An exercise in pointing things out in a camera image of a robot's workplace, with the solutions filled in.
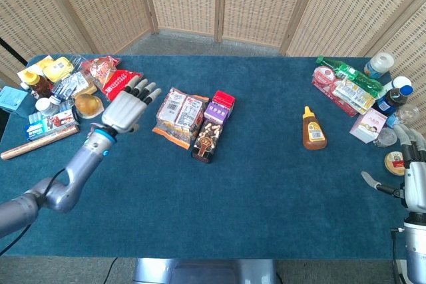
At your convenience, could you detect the red plastic snack wrapper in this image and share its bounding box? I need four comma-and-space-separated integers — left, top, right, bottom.
81, 55, 121, 87

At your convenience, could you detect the light blue box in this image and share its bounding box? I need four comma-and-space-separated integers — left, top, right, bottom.
0, 86, 29, 118

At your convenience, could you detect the round tin red label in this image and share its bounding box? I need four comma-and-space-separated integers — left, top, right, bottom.
384, 151, 406, 176

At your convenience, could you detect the amber honey bottle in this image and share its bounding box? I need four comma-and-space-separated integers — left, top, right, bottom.
20, 71, 54, 99

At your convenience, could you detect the silver foil snack packet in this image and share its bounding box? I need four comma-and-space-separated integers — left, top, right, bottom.
52, 71, 91, 101

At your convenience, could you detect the clear plastic bottle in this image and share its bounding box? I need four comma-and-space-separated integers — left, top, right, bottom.
385, 103, 421, 129

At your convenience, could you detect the dark bottle blue cap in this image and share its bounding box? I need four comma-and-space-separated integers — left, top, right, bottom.
376, 84, 414, 114

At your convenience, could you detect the white jar blue label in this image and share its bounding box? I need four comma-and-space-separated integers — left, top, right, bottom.
363, 52, 395, 80

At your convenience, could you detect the red snack bag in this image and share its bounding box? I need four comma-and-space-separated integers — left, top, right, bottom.
101, 69, 143, 102

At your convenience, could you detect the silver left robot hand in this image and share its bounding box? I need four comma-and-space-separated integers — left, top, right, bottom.
101, 76, 162, 134

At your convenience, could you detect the yellow packaged cake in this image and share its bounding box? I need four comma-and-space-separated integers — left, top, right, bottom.
43, 57, 75, 83

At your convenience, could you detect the white cap bottle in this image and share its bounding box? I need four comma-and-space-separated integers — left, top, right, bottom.
381, 76, 413, 98

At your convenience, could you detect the yellow white snack packet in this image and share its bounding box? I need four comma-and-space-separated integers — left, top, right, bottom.
332, 78, 376, 115

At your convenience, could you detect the green plastic bottle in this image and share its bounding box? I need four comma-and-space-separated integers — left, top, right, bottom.
315, 55, 384, 93

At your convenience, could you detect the clear plastic cup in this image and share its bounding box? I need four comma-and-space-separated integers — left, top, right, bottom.
372, 127, 399, 148

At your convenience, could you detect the white pill bottle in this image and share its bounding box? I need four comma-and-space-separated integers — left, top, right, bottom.
35, 97, 61, 116

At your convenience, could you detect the blue white flat box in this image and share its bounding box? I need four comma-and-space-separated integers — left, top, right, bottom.
24, 109, 79, 142

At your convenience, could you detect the blue table cloth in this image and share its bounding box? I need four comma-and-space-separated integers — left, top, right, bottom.
0, 53, 415, 260

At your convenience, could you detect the red box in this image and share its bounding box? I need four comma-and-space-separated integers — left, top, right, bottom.
212, 90, 236, 110

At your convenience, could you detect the red round-print packet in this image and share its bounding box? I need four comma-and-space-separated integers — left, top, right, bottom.
311, 65, 357, 118

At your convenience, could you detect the clear orange snack packet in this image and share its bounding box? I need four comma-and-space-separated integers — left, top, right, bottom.
152, 87, 210, 150

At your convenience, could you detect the honey squeeze bottle yellow cap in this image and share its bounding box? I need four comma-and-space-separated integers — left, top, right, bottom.
302, 105, 328, 151

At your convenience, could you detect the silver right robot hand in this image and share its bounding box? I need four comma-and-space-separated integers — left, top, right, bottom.
361, 123, 426, 213

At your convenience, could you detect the black snack box with window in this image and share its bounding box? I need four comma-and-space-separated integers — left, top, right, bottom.
190, 118, 224, 164

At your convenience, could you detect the purple box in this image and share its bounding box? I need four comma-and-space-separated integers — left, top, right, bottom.
203, 101, 230, 124

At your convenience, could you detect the bamboo folding screen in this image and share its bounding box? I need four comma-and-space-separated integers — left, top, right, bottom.
0, 0, 426, 88

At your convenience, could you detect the brown paper roll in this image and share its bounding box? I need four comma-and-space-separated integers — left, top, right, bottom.
0, 125, 81, 161

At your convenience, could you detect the pink white box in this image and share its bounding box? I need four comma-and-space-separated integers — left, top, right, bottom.
349, 107, 389, 144

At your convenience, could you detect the black cable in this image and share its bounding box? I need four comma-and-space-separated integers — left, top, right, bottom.
0, 168, 67, 258

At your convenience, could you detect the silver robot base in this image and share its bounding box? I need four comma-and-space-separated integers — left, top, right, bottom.
132, 257, 279, 284

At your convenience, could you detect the wrapped bread bun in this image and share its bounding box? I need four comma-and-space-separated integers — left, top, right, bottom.
73, 93, 105, 119

